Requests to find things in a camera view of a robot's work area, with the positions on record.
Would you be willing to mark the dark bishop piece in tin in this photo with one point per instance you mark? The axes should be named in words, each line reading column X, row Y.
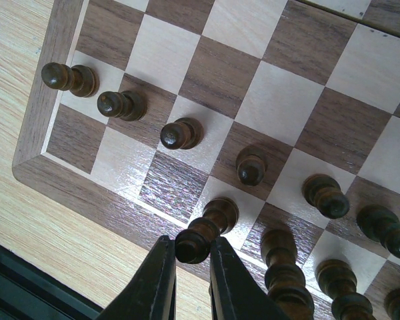
column 192, row 245

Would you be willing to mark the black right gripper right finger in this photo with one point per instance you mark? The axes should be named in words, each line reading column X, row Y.
column 234, row 293

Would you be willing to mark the dark pawn on board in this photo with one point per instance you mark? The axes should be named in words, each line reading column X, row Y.
column 80, row 80

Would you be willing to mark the dark pawn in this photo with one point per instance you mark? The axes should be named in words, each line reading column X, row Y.
column 324, row 193
column 380, row 224
column 126, row 106
column 80, row 80
column 184, row 133
column 251, row 165

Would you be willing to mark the dark queen piece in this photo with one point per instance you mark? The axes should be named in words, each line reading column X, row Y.
column 284, row 280

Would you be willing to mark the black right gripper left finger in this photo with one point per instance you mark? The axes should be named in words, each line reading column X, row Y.
column 151, row 293

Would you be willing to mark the wooden chess board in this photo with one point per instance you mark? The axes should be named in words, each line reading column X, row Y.
column 315, row 84

